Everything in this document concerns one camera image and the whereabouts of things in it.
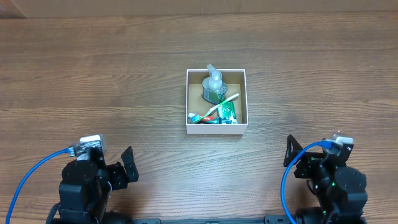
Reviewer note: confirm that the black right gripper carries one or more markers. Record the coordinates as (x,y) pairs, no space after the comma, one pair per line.
(307,160)

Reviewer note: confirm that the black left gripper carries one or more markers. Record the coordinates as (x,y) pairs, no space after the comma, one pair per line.
(122,178)

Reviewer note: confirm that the green Dettol soap bar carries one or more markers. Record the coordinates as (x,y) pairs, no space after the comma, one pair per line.
(227,114)

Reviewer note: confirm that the green white toothbrush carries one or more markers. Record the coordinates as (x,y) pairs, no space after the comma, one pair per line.
(214,108)

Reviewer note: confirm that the green toothpaste tube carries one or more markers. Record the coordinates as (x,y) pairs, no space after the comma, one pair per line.
(195,118)

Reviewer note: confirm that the clear pump soap bottle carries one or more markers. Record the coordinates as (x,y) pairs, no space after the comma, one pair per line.
(214,88)

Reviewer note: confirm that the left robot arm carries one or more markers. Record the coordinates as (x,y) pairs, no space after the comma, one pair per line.
(86,186)

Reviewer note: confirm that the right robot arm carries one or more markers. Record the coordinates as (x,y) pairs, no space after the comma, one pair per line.
(340,189)

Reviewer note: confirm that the white cardboard box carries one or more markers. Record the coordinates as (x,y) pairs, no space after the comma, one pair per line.
(236,82)

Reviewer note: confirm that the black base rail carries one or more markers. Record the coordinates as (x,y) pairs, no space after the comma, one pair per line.
(211,220)

